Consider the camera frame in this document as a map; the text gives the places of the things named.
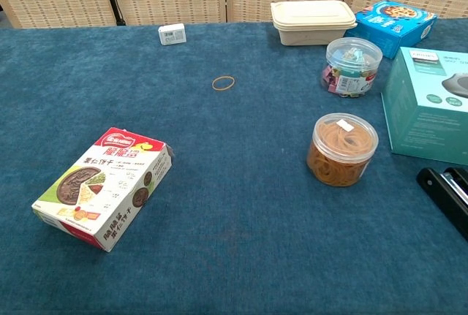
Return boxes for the red white biscuit box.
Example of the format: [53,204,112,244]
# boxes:
[31,126,174,253]

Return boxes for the black stapler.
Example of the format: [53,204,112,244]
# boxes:
[416,167,468,242]

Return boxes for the small white box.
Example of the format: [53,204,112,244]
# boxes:
[157,23,187,46]

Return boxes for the blue tablecloth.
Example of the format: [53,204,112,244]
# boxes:
[0,18,468,315]

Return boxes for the blue cookie box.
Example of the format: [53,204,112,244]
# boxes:
[345,0,438,60]

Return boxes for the clear jar of rubber bands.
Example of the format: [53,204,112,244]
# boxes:
[306,113,380,188]

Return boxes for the teal speaker box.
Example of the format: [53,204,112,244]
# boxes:
[380,46,468,166]

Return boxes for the loose tan rubber band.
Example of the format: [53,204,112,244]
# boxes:
[211,75,236,92]

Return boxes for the beige lidded lunch box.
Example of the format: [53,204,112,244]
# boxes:
[270,0,358,47]

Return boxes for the clear jar of binder clips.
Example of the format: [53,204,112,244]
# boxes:
[321,37,383,99]

